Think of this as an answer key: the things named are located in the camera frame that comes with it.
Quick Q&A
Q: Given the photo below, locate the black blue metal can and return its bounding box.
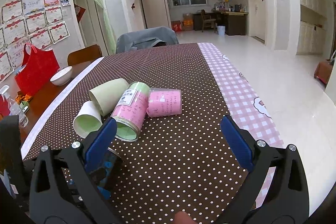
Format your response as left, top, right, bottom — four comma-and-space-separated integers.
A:
64, 146, 124, 201

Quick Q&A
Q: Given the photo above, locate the white green-lined paper cup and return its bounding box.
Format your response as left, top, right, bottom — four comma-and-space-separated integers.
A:
73, 101, 102, 138

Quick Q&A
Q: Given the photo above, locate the pale green paper cup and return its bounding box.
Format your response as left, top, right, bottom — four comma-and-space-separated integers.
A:
89, 79, 129, 116

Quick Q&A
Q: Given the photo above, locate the pink plastic cup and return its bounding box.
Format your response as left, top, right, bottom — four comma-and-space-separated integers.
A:
146, 88, 182, 118

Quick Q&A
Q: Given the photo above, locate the clear spray bottle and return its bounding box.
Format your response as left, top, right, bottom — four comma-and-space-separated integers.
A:
1, 85, 29, 128

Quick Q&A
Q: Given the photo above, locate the brown polka dot tablecloth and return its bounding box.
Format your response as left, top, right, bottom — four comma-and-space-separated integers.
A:
26, 44, 248, 223

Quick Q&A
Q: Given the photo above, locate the pink checked tablecloth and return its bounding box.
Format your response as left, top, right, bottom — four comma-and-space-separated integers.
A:
197, 42, 285, 209

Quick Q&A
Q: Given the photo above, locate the white ceramic bowl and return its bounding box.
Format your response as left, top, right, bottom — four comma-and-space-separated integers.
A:
50, 66, 72, 86

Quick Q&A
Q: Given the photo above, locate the red gift bag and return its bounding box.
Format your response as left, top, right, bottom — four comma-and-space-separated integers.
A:
15, 43, 60, 97

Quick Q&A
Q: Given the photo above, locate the red wooden stool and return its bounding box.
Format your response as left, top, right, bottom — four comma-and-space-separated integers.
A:
314, 61, 333, 85

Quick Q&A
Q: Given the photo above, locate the brown wooden chair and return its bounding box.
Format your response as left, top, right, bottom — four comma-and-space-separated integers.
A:
67, 44, 102, 66

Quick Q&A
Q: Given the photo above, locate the white waste bin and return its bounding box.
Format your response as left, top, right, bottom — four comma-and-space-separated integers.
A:
217, 26, 226, 36

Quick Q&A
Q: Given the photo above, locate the dark wooden desk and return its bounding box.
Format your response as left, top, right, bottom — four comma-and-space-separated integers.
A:
193, 11, 248, 36

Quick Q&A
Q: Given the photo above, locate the wooden desk chair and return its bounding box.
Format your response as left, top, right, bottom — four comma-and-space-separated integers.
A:
201, 10, 217, 32

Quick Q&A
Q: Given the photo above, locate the brown cardboard box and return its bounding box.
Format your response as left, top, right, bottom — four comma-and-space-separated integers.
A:
182, 13, 194, 31

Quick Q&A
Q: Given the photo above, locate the cream tall cabinet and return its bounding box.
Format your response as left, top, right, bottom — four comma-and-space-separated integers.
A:
288, 0, 326, 55

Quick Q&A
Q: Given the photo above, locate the red cardboard box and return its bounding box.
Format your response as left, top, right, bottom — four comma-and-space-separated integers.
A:
171, 20, 182, 32

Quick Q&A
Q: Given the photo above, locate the white refrigerator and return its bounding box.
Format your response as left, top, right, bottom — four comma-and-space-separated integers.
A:
141, 0, 171, 28

